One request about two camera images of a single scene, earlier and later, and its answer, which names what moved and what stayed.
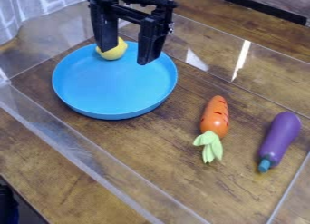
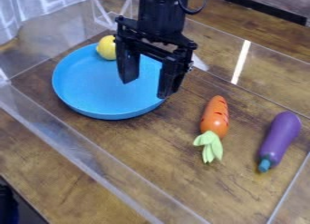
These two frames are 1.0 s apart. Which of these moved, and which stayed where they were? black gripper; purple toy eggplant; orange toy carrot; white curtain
Moved: black gripper
Stayed: white curtain; orange toy carrot; purple toy eggplant
